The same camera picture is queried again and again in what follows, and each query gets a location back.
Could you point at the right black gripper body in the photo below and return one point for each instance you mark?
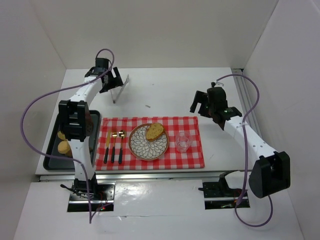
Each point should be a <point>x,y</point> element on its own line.
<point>200,100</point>

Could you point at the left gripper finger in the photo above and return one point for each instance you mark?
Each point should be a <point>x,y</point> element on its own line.
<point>115,79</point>
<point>105,88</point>

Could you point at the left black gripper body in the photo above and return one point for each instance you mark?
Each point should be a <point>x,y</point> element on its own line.
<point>113,81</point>

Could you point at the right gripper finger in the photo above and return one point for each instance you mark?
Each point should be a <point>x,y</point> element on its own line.
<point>204,110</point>
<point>199,98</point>

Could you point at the sliced herb bread piece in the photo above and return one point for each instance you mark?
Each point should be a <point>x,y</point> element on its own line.
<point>154,131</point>

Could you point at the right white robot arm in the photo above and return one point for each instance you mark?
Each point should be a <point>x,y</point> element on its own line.
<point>271,172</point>

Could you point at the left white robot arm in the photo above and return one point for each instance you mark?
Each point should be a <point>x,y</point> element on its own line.
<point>76,124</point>

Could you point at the round yellow bread roll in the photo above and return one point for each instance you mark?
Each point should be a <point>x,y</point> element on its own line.
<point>65,149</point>

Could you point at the clear drinking glass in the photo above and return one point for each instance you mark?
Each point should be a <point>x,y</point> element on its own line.
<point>183,141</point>

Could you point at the red white checkered cloth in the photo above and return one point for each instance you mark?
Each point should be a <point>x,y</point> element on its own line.
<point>170,160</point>

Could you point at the flower pattern ceramic plate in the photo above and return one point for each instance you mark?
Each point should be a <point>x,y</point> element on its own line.
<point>146,150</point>

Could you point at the dark grey baking tray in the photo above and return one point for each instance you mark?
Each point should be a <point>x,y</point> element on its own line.
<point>55,164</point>

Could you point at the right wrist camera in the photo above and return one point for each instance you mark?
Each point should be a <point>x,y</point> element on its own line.
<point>217,97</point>

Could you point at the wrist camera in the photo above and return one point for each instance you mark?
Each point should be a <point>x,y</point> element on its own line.
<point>102,63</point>
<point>217,97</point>

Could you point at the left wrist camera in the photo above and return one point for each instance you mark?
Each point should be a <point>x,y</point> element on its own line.
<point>102,63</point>

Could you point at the gold fork black handle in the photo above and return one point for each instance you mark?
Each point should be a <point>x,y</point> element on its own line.
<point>114,136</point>

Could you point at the gold spoon black handle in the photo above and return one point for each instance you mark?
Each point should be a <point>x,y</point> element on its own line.
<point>122,135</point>

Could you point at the gold knife black handle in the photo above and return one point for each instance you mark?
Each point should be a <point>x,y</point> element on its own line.
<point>107,144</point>

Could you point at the aluminium table edge rail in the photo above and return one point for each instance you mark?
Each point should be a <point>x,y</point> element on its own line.
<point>150,176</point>

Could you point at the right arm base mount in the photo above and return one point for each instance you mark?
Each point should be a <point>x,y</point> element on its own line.
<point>218,194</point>

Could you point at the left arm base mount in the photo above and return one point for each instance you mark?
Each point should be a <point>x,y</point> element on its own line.
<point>101,201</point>

